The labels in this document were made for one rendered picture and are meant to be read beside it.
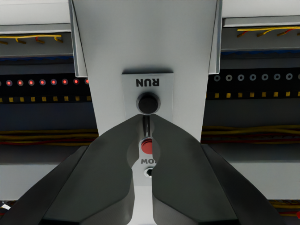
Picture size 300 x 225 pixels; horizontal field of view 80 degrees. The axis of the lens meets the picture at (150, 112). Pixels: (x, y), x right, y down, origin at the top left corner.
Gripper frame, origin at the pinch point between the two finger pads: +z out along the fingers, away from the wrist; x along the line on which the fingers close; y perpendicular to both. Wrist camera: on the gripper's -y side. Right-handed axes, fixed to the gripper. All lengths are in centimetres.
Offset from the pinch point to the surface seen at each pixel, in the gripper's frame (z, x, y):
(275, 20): 7.3, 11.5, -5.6
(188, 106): 2.6, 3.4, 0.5
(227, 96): 18.7, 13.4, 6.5
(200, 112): 2.6, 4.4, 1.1
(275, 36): 9.5, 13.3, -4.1
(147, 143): 2.0, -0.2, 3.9
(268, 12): 6.4, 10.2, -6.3
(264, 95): 18.7, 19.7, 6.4
